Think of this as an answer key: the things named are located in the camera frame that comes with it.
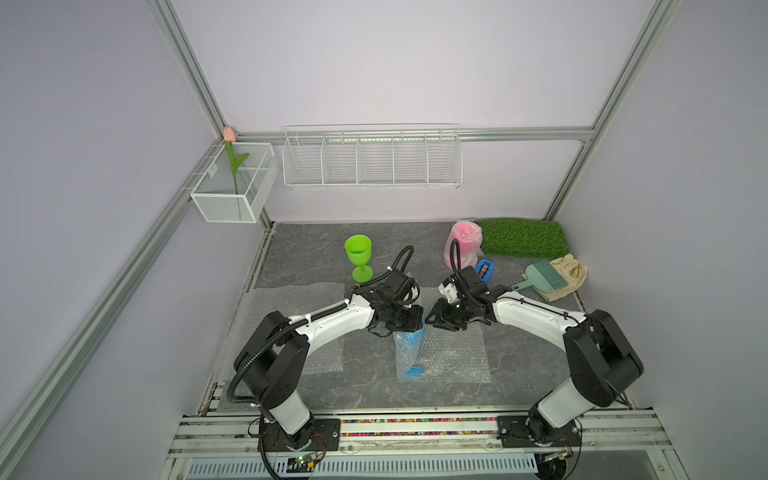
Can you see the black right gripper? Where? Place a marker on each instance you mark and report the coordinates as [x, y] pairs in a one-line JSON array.
[[440, 319]]

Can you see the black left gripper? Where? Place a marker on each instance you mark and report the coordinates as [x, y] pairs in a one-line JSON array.
[[414, 322]]

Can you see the blue plastic wine glass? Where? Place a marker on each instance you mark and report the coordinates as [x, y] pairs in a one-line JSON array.
[[407, 347]]

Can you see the blue tape dispenser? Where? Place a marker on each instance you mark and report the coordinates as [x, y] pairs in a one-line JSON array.
[[485, 269]]

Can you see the pink plastic wine glass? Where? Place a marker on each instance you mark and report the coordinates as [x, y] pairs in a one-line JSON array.
[[463, 243]]

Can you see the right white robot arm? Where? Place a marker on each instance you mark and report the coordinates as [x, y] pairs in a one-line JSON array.
[[601, 361]]

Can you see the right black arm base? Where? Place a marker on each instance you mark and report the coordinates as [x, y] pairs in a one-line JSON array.
[[522, 431]]

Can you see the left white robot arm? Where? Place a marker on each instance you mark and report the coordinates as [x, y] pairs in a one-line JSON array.
[[268, 369]]

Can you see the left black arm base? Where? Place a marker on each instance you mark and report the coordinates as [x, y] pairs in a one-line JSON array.
[[323, 434]]

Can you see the green plastic wine glass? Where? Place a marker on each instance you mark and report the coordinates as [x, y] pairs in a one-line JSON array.
[[359, 251]]

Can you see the green dustpan brush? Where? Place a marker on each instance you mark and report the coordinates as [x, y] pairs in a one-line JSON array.
[[542, 276]]

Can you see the green artificial grass mat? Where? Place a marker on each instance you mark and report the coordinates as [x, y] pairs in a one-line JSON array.
[[519, 237]]

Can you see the beige cloth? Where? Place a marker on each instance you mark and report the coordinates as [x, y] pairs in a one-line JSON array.
[[572, 271]]

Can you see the artificial pink tulip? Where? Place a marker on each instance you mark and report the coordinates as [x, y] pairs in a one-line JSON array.
[[236, 160]]

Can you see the white wire wall shelf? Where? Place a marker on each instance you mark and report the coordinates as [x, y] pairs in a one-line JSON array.
[[409, 155]]

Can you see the white mesh wall basket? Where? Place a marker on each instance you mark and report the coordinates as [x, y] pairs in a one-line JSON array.
[[214, 194]]

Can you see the white slotted cable duct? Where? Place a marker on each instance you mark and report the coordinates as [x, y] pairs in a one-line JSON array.
[[375, 466]]

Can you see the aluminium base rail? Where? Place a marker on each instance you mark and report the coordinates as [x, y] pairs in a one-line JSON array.
[[613, 438]]

